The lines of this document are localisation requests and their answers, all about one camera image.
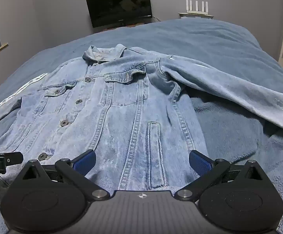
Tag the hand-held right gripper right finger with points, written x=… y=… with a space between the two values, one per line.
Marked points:
x=200 y=163

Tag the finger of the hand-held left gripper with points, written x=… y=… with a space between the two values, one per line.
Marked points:
x=12 y=158

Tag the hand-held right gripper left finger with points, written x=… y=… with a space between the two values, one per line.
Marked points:
x=84 y=162

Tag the light blue denim jacket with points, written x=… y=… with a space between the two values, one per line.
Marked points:
x=122 y=117

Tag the blue bed sheet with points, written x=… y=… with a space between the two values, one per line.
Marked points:
x=205 y=36

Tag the small grey shelf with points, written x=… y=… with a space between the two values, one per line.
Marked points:
x=196 y=15

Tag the white router with antennas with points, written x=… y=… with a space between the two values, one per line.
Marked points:
x=197 y=7

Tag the black flat screen television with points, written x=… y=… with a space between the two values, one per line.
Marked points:
x=120 y=4

